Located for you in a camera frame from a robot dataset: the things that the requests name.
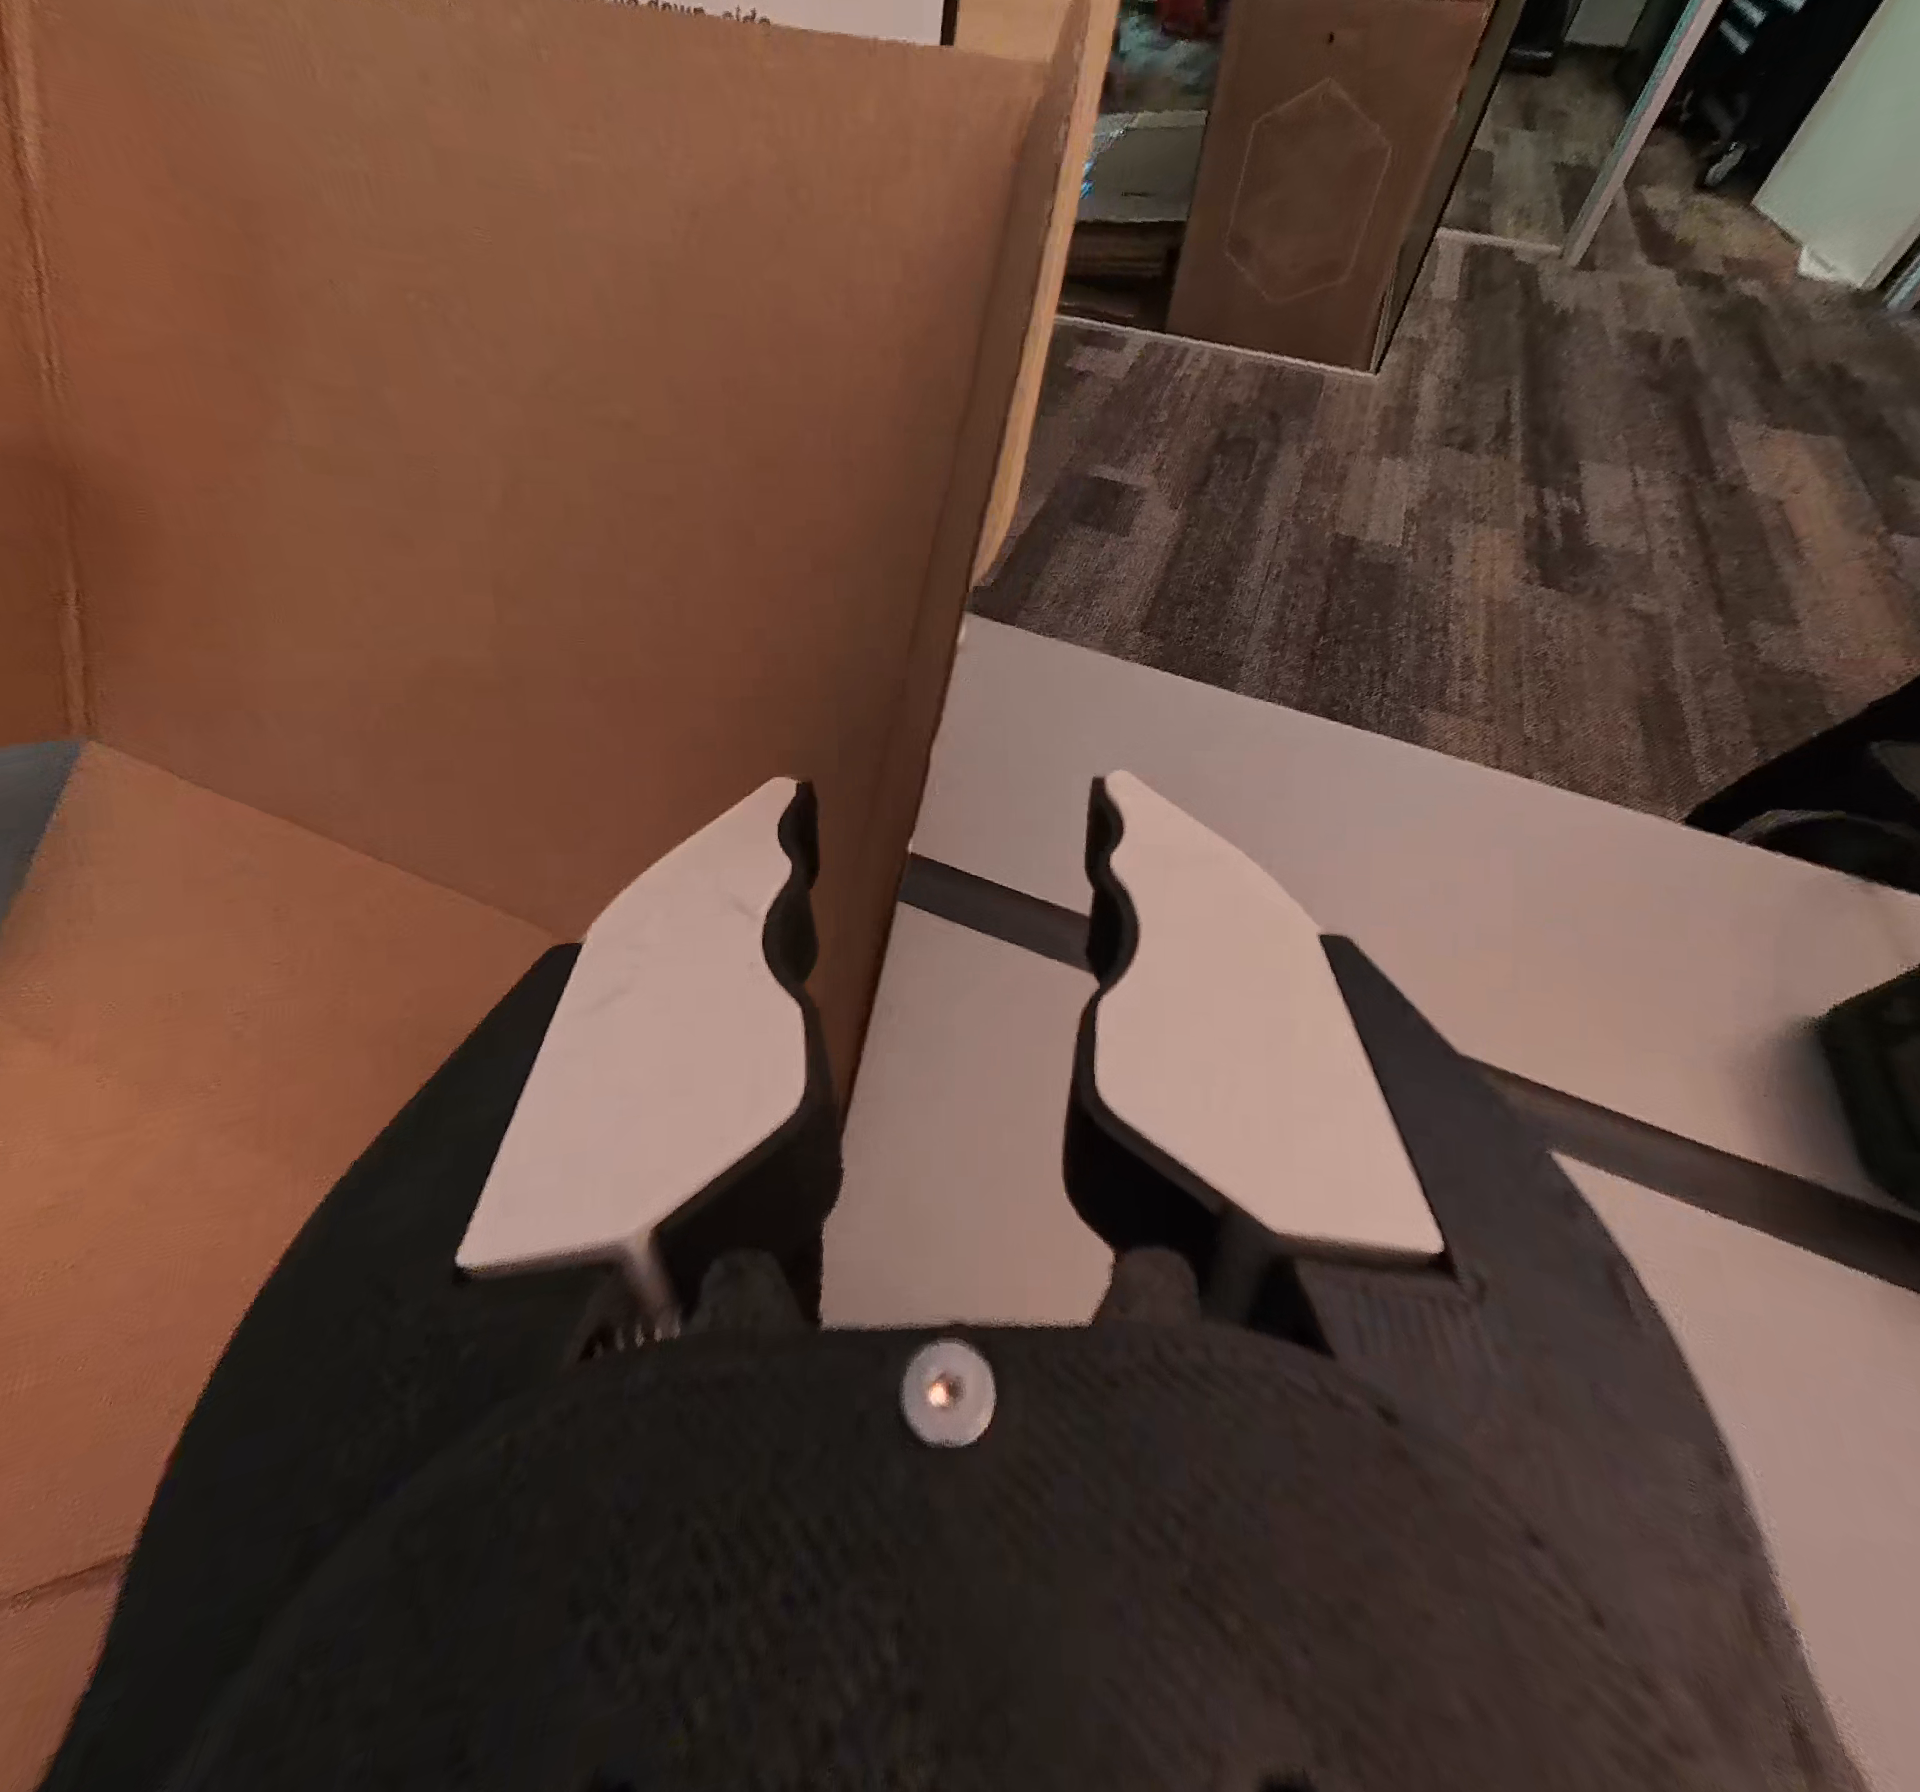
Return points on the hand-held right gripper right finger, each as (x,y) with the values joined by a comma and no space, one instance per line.
(1246,1058)

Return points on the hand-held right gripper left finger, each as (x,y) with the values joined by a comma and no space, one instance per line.
(660,1058)

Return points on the brown cardboard mailer box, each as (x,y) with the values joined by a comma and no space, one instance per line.
(496,397)

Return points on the tall cardboard box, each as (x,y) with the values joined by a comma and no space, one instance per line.
(1349,127)

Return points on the black bag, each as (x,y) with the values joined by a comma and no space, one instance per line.
(1821,786)

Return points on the flat cardboard sheet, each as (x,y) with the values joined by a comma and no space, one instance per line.
(1137,179)

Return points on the white cabinet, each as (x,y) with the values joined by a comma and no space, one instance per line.
(1854,159)

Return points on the black wheeled rack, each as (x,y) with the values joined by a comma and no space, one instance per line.
(1770,6)

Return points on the white partition post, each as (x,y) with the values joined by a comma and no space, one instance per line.
(1664,82)

